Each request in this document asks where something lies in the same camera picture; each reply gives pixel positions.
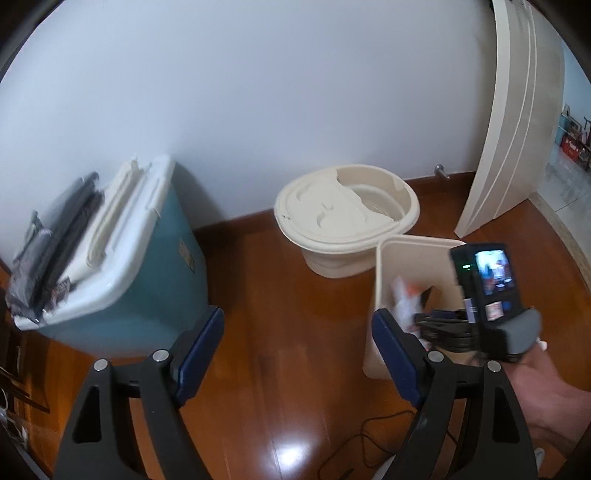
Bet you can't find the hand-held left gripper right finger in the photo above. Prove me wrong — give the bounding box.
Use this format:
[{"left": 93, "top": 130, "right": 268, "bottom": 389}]
[{"left": 372, "top": 308, "right": 541, "bottom": 480}]

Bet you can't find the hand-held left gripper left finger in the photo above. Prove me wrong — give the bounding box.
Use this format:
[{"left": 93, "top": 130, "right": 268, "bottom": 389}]
[{"left": 55, "top": 305, "right": 225, "bottom": 480}]

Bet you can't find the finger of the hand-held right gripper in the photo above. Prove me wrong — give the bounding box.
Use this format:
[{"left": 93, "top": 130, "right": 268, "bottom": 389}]
[
  {"left": 414, "top": 310, "right": 476, "bottom": 329},
  {"left": 418, "top": 328, "right": 485, "bottom": 355}
]

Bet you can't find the white orange snack packet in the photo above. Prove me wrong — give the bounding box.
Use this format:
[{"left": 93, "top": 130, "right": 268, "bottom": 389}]
[{"left": 390, "top": 275, "right": 423, "bottom": 333}]

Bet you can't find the beige rectangular waste bin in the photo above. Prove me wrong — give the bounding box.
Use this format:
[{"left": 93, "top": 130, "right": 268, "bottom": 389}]
[{"left": 362, "top": 235, "right": 468, "bottom": 380}]

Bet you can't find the person's right forearm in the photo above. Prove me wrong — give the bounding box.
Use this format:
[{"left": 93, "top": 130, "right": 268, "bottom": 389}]
[{"left": 526, "top": 413, "right": 591, "bottom": 460}]

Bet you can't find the person's right hand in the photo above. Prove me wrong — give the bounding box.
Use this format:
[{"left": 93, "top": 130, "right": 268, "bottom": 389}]
[{"left": 505, "top": 340, "right": 591, "bottom": 418}]

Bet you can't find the teal storage box white lid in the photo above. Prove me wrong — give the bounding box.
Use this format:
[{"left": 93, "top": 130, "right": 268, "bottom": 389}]
[{"left": 9, "top": 154, "right": 209, "bottom": 360}]

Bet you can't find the beige round swing-lid bin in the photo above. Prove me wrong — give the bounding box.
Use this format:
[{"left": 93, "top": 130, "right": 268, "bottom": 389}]
[{"left": 274, "top": 165, "right": 420, "bottom": 278}]

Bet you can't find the brown wooden furniture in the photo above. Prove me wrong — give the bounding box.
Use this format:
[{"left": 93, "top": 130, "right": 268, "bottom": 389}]
[{"left": 0, "top": 258, "right": 52, "bottom": 468}]

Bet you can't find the cream room door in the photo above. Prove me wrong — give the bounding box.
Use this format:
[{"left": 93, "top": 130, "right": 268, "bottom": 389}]
[{"left": 455, "top": 0, "right": 567, "bottom": 239}]

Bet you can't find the black folded cloth bundle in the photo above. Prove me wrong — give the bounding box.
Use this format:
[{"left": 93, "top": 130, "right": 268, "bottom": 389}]
[{"left": 9, "top": 172, "right": 105, "bottom": 324}]

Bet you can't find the black floor cable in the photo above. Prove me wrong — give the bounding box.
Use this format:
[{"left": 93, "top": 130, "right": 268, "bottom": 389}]
[{"left": 318, "top": 410, "right": 465, "bottom": 480}]

